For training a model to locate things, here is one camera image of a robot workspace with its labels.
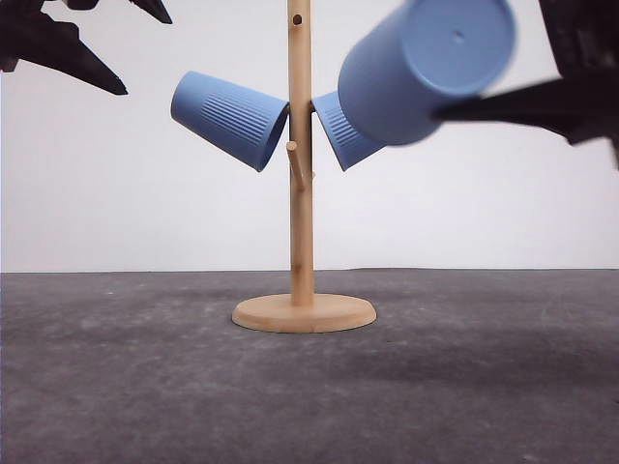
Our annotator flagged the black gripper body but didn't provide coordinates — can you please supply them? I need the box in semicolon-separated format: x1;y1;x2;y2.
539;0;619;80

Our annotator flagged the blue ribbed cup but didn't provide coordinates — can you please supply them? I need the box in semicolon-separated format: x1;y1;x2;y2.
312;91;387;172
339;0;517;144
170;71;289;172

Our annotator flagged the wooden mug tree stand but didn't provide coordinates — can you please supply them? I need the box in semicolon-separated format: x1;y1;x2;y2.
232;0;377;334

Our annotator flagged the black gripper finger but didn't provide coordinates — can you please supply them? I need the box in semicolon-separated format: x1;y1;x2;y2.
0;0;128;96
129;0;173;24
433;77;619;144

